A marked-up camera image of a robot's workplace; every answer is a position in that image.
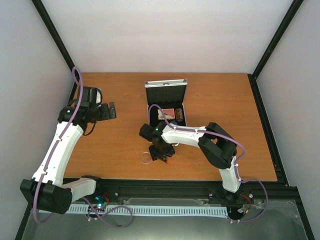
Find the black aluminium frame rail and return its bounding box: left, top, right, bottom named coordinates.
left=31, top=177, right=300, bottom=208

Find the brown poker chip stack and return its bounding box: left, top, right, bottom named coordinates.
left=175, top=108, right=184, bottom=122

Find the aluminium poker case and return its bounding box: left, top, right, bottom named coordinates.
left=144, top=78, right=188, bottom=127

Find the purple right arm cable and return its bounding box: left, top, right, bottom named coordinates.
left=147, top=103, right=269, bottom=224

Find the red yellow card deck box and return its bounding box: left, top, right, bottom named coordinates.
left=157, top=108, right=176, bottom=121

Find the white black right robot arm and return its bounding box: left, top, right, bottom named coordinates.
left=139, top=121, right=241, bottom=193

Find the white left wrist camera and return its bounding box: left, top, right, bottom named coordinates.
left=96, top=88, right=103, bottom=105

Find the red black triangular chip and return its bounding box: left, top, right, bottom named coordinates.
left=159, top=155, right=168, bottom=164

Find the clear round dealer button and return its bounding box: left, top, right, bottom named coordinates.
left=139, top=151, right=153, bottom=164

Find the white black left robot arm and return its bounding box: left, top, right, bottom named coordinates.
left=20, top=86, right=116, bottom=215

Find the light blue cable duct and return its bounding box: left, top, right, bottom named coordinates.
left=38, top=202, right=230, bottom=218

